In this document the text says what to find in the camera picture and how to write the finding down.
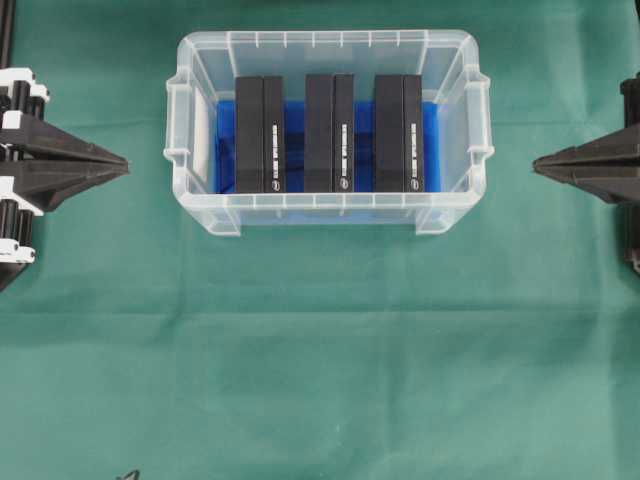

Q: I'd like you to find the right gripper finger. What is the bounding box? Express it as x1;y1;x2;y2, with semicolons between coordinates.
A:
534;167;639;204
533;124;639;170

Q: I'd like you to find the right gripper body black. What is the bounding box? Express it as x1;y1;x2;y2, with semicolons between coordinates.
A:
620;74;639;273

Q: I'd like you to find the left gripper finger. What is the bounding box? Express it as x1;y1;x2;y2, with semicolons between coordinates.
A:
1;115;129;169
1;166;129;212

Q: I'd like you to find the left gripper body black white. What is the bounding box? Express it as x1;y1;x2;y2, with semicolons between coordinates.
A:
1;68;49;263

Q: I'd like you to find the black camera box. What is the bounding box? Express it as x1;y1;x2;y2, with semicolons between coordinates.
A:
374;75;425;193
235;76;286;194
304;74;355;193

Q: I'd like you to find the blue liner in case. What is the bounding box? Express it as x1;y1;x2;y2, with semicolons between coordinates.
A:
211;100;442;194

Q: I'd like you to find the clear plastic storage case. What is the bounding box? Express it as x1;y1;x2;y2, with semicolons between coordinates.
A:
164;30;494;236

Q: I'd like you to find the green table cloth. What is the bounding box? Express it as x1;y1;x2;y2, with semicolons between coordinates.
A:
1;1;639;479

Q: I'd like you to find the small black object bottom edge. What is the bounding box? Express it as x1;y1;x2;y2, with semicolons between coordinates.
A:
116;469;140;480

